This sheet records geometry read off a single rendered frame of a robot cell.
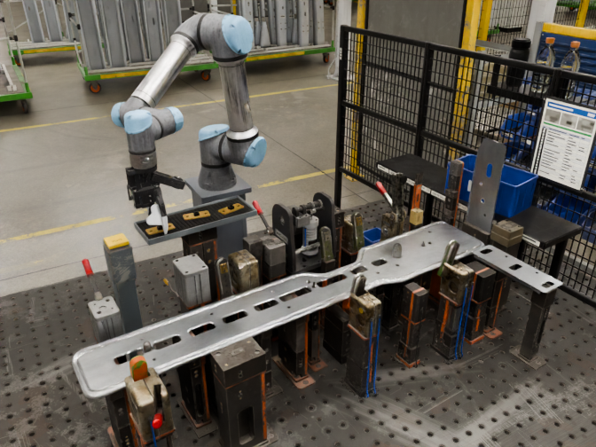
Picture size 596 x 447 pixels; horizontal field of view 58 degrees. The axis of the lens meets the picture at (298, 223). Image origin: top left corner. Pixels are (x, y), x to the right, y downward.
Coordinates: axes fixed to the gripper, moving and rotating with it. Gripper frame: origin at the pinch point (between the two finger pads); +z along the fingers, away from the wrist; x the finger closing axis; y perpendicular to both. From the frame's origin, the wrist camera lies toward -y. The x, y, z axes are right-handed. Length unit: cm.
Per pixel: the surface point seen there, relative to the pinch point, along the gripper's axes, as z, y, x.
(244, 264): 9.9, -18.3, 20.2
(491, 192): 2, -109, 35
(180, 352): 17.7, 10.1, 38.3
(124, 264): 9.0, 12.9, 2.5
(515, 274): 18, -95, 61
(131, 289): 18.7, 11.9, 1.9
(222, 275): 11.7, -11.1, 19.4
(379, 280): 18, -56, 40
